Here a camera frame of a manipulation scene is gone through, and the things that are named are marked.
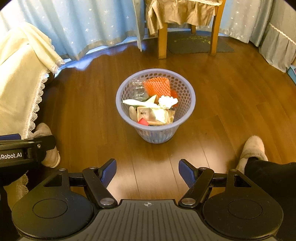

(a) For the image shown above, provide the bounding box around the white toothbrush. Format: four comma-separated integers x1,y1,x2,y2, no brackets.
122,95,160,108

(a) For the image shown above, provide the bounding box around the grey slipper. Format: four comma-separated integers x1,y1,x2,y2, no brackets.
236,136,268,174
29,123,61,168

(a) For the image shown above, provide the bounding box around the light blue star curtain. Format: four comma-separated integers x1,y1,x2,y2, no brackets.
1,1,144,60

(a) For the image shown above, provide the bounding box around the red bottle cap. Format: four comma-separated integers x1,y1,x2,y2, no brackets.
137,118,149,126

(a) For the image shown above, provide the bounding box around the black trouser leg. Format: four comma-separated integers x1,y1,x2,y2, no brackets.
244,157,296,240

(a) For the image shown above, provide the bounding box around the tan chair cover cloth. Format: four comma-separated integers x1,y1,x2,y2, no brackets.
145,0,222,35

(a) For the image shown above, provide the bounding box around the grey slipper right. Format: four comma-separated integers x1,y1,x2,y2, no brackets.
236,136,268,174

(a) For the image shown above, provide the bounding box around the orange foam fruit net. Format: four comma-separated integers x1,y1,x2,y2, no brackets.
144,77,171,97

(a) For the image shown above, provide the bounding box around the lavender plastic mesh basket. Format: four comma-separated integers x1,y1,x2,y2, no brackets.
115,69,196,144

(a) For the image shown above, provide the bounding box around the clear plastic bottle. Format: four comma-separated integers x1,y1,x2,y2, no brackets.
130,78,149,101

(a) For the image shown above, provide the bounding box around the white tissue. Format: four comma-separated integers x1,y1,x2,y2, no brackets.
159,95,178,109

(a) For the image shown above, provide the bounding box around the dark floor mat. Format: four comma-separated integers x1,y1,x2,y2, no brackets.
166,31,235,55

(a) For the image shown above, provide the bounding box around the grey slipper left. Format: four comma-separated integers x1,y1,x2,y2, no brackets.
29,123,61,168

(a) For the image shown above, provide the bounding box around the cream lace bedspread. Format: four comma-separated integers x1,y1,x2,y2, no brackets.
0,11,66,202

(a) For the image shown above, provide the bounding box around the wooden chair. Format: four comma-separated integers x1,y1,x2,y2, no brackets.
157,0,227,60

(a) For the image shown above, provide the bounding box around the grey blue curtain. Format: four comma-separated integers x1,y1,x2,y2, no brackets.
219,1,295,72

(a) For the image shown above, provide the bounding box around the red plastic bag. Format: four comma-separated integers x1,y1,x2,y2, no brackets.
171,89,179,108

